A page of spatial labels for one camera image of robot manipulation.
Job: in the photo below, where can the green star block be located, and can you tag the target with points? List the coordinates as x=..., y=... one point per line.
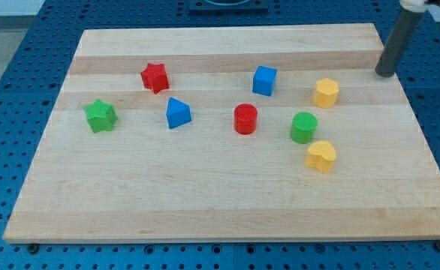
x=100, y=116

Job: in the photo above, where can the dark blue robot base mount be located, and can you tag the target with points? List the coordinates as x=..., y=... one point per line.
x=226, y=6

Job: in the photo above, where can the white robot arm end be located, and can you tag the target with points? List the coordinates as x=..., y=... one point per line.
x=418, y=6

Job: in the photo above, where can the blue cube block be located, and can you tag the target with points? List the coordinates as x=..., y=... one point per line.
x=264, y=80

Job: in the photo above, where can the red star block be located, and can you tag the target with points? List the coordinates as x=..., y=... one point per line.
x=155, y=78

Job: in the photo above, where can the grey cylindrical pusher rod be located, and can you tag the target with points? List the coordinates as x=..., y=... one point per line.
x=397, y=42

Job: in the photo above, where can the blue triangle block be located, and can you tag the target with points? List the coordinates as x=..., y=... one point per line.
x=178, y=113

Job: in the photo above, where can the yellow hexagon block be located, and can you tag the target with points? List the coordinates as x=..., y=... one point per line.
x=326, y=93

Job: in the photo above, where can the wooden board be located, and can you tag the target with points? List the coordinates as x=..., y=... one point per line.
x=143, y=182

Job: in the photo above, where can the red cylinder block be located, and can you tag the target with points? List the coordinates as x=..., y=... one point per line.
x=245, y=118

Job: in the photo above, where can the yellow heart block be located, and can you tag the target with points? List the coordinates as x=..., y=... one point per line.
x=321, y=155

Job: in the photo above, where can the green cylinder block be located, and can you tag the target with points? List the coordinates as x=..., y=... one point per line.
x=303, y=127

